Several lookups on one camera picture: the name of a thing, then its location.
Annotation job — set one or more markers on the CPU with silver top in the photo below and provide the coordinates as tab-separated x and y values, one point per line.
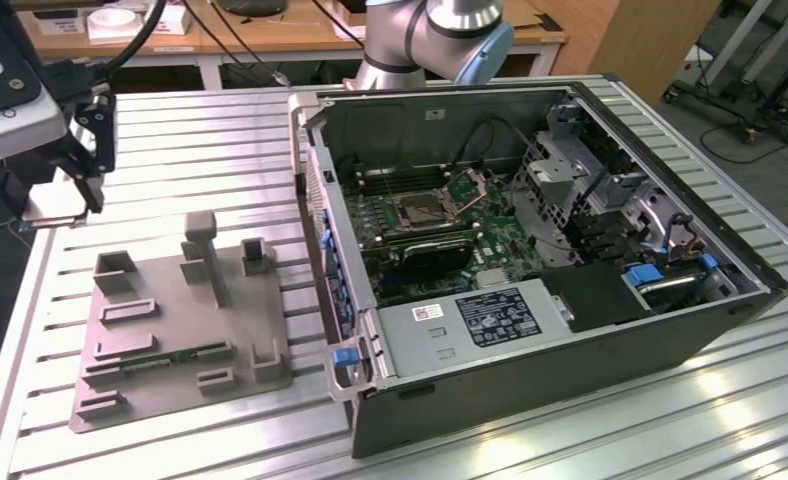
53	202

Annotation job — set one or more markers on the black RAM slot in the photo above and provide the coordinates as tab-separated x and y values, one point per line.
403	184
400	172

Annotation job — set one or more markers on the CPU socket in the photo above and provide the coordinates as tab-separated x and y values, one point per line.
420	212

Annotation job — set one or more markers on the white box black lid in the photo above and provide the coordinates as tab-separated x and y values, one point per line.
59	25

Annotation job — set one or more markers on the black monitor base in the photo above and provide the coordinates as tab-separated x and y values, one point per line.
250	6

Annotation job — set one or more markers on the wooden desk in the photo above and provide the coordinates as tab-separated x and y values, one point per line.
300	42

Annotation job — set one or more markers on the grey plastic parts rack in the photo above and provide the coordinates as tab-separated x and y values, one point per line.
247	320

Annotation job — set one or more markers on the thin locking lever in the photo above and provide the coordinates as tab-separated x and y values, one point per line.
387	185

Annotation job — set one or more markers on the green RAM stick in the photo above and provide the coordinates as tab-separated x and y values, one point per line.
167	361

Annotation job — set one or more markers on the black graphics card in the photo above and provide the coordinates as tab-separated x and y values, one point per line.
434	260

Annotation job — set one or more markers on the blue case latch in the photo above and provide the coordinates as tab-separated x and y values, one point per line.
343	358

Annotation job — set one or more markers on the green motherboard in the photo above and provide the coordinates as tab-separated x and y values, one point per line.
500	250

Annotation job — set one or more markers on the grey power supply unit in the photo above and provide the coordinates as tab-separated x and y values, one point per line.
427	350

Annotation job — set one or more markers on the silver chipset heatsink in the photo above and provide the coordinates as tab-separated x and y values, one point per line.
499	279

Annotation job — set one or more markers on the grey metal drive cage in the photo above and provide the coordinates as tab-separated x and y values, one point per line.
554	172

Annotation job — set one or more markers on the black plastic air shroud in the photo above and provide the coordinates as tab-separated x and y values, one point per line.
594	300

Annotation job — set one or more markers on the black open PC case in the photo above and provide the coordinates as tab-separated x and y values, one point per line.
500	415

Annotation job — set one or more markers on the brown wooden cabinet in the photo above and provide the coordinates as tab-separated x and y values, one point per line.
634	30

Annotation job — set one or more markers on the blue disk carrier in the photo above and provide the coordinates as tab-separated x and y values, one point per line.
642	277

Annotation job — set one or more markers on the small blue clip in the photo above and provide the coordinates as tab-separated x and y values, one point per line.
706	262

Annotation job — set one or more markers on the black wheeled equipment cart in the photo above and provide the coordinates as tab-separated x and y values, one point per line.
767	50

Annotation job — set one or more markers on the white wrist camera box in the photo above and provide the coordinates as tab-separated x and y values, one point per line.
20	125

